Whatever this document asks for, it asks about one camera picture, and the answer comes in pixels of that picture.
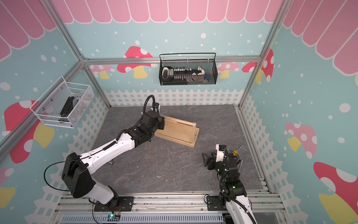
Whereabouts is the wooden jewelry display stand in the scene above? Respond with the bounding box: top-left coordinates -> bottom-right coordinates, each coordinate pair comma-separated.
155,116 -> 200,147

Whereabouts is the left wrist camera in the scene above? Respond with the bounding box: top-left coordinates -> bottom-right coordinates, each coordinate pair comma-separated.
152,102 -> 160,113

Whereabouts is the black box in white basket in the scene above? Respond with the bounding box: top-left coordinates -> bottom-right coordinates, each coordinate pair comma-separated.
60,97 -> 75,117

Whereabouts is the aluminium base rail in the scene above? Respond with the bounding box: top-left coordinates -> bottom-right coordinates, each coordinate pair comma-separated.
50,191 -> 286,224

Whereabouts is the black wire mesh basket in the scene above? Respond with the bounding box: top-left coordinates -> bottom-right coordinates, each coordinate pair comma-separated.
158,53 -> 218,85

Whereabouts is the green lit circuit board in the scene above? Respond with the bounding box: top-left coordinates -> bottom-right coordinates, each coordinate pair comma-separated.
107,213 -> 121,222

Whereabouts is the white wire mesh basket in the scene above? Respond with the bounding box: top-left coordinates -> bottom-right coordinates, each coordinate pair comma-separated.
30,77 -> 95,128

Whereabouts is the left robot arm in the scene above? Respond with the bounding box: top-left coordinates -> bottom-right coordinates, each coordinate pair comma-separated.
62,95 -> 165,212

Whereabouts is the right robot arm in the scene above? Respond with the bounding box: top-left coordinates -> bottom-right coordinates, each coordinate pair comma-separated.
202,144 -> 257,224

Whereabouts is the yellow handled screwdriver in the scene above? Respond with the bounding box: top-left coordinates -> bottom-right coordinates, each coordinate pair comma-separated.
233,145 -> 243,156

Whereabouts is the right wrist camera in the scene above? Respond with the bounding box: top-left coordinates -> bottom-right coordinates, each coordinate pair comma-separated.
215,144 -> 227,162

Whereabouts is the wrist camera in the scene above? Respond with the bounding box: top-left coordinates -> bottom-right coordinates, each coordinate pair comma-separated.
152,102 -> 160,113
215,144 -> 227,162

